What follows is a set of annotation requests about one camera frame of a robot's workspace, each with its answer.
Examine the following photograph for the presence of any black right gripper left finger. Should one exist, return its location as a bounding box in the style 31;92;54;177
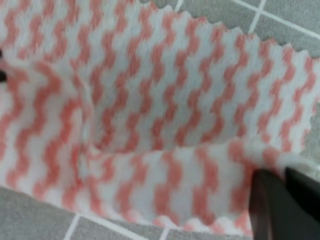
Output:
248;169;320;240

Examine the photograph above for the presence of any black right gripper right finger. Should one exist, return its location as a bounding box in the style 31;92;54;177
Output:
285;167;320;223

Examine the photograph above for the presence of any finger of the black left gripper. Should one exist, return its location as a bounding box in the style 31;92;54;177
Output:
0;50;7;83

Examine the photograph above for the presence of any pink wavy striped towel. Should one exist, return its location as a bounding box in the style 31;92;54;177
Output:
0;0;320;237

